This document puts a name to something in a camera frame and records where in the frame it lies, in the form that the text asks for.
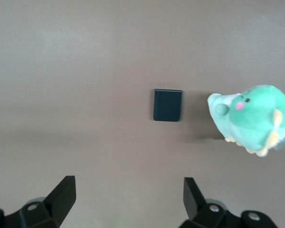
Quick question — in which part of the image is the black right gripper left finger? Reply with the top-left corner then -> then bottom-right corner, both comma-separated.
0,175 -> 77,228

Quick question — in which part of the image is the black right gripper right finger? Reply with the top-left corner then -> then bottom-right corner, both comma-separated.
177,176 -> 279,228

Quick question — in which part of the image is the black phone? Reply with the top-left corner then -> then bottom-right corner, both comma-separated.
152,88 -> 183,123

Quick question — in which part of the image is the green dinosaur plush toy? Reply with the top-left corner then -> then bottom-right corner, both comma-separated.
206,85 -> 285,157

